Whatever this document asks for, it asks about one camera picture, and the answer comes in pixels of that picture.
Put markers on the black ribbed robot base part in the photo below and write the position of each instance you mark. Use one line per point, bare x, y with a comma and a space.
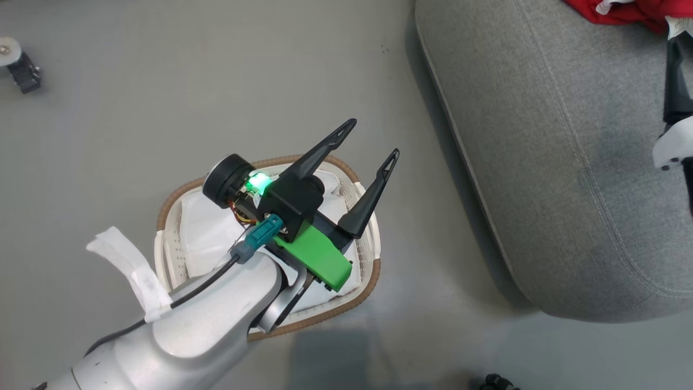
498, 382

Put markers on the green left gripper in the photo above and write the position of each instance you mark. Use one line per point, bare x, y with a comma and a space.
319, 257

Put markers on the white tape strip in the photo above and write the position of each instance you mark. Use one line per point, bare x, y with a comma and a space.
138, 276

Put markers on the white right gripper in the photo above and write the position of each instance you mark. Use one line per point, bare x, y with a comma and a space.
674, 146

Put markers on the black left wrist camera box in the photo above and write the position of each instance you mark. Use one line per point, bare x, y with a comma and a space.
292, 206

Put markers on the white laundry basket brown rim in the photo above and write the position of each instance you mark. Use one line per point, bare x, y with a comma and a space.
168, 254

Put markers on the black round left wrist module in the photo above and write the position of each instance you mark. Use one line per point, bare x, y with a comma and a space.
224, 179

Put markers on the red sports jersey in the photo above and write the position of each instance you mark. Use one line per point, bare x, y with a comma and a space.
644, 11

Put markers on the white garment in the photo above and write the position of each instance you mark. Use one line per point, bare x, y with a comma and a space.
206, 233

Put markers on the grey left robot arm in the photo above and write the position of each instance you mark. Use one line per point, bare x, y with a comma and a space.
216, 314

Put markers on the grey fabric sofa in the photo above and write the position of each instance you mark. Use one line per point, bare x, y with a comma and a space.
552, 162

